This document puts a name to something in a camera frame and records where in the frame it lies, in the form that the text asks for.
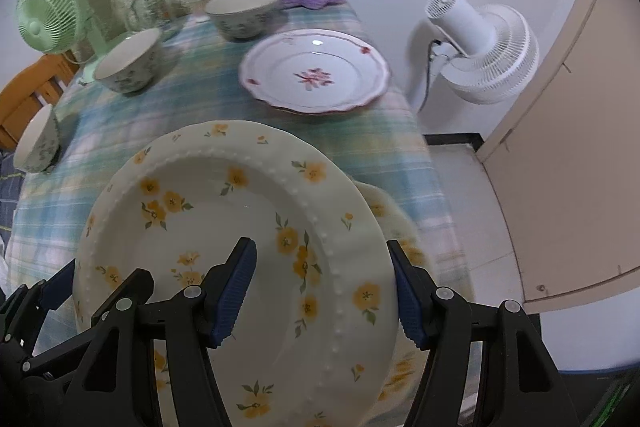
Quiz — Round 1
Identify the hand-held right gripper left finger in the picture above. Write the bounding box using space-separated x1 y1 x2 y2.
62 237 258 427

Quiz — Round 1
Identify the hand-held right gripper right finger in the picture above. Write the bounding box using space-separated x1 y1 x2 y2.
386 239 576 427

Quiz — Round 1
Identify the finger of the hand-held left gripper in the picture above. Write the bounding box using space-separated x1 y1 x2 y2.
0 263 76 375

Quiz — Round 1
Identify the yellow flower ceramic plate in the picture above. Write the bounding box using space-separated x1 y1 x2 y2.
72 120 401 427
150 182 433 427

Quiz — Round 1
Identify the grey glass bowl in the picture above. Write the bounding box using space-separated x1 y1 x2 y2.
12 104 62 174

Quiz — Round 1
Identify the red flower ceramic plate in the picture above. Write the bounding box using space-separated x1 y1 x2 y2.
238 28 391 116

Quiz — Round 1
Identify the floral ceramic bowl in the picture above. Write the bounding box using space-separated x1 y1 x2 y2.
93 28 166 95
204 0 285 40

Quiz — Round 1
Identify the plaid tablecloth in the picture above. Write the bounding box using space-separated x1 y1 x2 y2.
12 0 451 427

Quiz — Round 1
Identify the beige door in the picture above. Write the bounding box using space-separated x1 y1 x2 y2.
475 0 640 315

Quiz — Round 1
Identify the wooden headboard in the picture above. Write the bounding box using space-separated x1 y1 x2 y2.
0 54 78 152

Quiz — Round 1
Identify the white floor fan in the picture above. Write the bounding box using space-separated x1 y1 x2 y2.
406 0 540 112

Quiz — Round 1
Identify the glass mug jar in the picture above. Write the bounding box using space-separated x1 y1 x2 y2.
127 0 176 32

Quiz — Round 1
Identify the green desk fan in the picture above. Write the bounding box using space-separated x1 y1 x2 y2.
16 0 113 84

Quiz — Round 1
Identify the white fan cable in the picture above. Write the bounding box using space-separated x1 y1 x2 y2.
417 39 441 112

